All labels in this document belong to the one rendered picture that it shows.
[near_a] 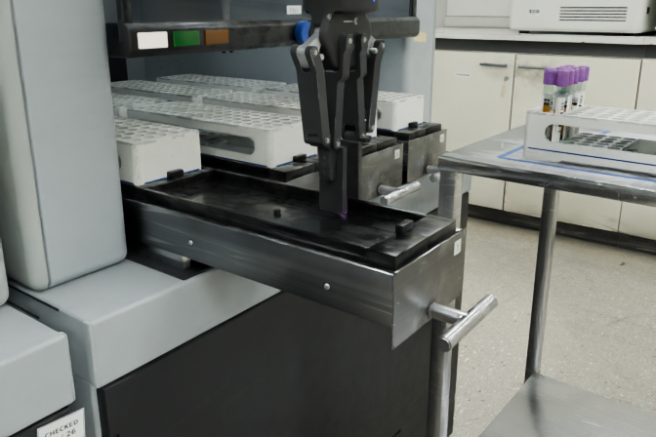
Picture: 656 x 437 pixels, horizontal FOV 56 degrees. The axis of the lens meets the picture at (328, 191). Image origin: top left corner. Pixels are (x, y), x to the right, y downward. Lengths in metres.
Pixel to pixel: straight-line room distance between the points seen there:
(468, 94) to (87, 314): 2.58
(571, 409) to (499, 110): 1.88
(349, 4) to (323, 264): 0.24
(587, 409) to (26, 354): 1.03
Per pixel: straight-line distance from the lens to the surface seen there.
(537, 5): 2.92
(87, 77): 0.68
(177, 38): 0.71
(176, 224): 0.68
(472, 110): 3.04
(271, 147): 0.79
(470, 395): 1.82
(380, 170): 0.94
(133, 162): 0.74
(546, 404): 1.33
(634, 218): 2.92
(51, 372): 0.62
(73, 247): 0.70
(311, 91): 0.59
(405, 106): 1.06
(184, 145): 0.78
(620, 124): 0.83
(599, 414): 1.34
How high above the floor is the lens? 1.01
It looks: 16 degrees down
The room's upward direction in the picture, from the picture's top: straight up
